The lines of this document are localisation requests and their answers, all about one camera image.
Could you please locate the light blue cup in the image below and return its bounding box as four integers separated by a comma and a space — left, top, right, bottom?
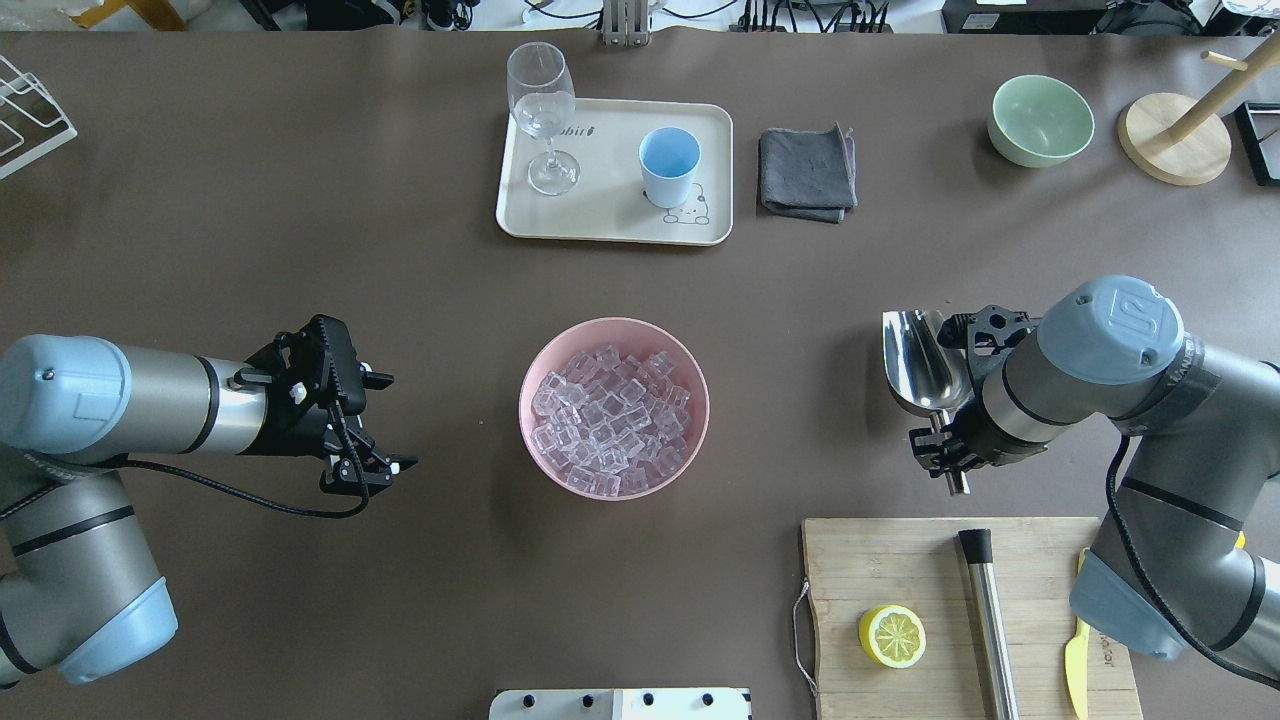
637, 126, 701, 209

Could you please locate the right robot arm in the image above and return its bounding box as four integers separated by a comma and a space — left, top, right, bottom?
910, 275, 1279, 687

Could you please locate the metal ice scoop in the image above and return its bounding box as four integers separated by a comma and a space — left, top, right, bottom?
882, 309, 972, 436

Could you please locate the grey folded cloth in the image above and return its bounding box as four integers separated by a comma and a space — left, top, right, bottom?
759, 126, 858, 224

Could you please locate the wooden cutting board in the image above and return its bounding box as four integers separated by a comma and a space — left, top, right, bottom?
803, 518, 1100, 719

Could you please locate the green bowl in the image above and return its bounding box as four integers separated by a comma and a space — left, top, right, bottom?
987, 76, 1094, 169

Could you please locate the halved lemon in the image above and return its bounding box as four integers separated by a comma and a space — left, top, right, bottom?
858, 603, 927, 669

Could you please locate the black picture frame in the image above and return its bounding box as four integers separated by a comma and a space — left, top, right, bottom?
1233, 101, 1279, 188

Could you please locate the clear wine glass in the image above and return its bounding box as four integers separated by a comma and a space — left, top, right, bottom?
506, 41, 580, 196

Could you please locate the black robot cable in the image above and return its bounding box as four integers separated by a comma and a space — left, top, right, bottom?
120, 380, 372, 521

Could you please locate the white wire cup rack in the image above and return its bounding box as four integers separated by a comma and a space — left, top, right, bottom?
1, 56, 78, 181

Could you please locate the yellow plastic knife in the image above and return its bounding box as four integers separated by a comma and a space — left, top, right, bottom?
1064, 548, 1093, 720

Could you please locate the wooden mug tree stand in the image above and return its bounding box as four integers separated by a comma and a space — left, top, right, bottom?
1117, 33, 1279, 187

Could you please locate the metal muddler black tip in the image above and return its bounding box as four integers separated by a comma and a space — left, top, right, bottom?
957, 528, 1021, 719

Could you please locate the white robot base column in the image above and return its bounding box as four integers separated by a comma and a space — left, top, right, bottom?
488, 687, 753, 719

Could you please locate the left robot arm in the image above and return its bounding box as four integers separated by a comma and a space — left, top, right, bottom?
1, 315, 416, 689

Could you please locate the pink bowl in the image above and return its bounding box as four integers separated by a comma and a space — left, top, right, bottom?
518, 316, 710, 502

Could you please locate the ice cubes pile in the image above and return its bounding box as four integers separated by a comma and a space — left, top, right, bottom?
527, 345, 692, 500

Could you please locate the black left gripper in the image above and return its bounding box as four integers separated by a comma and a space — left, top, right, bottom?
236, 315, 419, 493

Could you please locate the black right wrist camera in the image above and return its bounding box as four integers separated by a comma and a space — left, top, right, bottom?
937, 305, 1041, 383

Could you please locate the beige serving tray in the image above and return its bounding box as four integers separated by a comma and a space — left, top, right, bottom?
495, 97, 733, 247

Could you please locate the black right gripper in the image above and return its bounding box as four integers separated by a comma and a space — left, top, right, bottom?
908, 405, 1009, 475

